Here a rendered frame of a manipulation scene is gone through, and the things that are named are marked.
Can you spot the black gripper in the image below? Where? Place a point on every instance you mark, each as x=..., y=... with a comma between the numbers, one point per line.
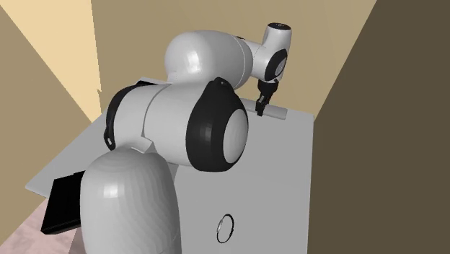
x=267, y=88

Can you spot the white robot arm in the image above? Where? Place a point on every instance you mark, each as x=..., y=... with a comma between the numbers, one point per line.
x=158, y=116

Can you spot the black robot stand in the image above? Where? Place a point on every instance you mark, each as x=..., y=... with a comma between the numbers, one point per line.
x=65, y=204

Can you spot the grey flat bar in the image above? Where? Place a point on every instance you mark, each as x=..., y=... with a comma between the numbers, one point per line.
x=276, y=112

